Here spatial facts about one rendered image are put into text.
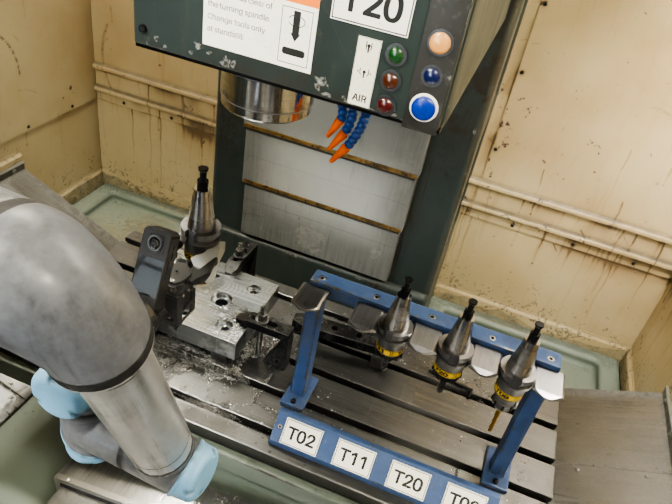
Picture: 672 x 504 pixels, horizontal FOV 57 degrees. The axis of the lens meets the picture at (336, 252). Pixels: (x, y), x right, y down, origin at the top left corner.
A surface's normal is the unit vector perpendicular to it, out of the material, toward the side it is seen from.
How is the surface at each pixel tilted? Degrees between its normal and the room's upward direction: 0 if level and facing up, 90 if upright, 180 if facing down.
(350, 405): 0
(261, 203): 90
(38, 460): 0
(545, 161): 90
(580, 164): 90
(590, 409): 24
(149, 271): 62
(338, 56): 90
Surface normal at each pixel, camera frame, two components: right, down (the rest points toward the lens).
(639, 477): -0.23, -0.86
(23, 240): 0.36, -0.46
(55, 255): 0.59, -0.40
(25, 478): 0.16, -0.80
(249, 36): -0.33, 0.51
